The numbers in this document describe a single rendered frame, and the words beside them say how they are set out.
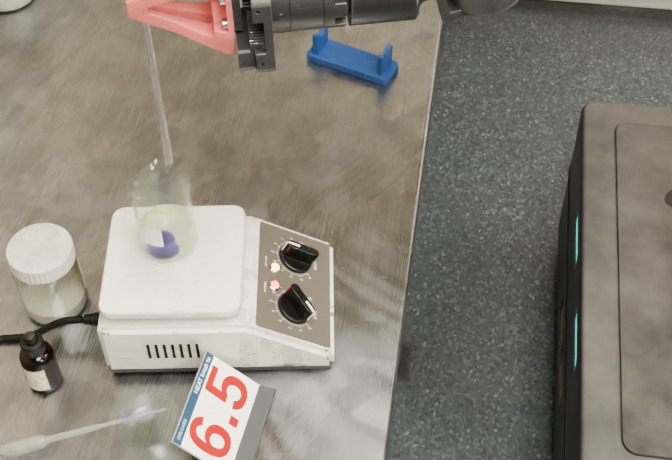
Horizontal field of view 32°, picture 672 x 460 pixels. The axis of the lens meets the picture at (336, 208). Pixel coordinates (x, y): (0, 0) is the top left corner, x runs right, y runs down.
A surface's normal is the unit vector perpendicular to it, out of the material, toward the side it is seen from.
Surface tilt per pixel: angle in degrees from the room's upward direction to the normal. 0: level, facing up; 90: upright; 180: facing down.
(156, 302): 0
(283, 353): 90
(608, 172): 0
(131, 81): 0
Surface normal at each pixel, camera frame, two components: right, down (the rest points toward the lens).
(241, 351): 0.01, 0.75
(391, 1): 0.11, 0.58
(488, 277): -0.01, -0.66
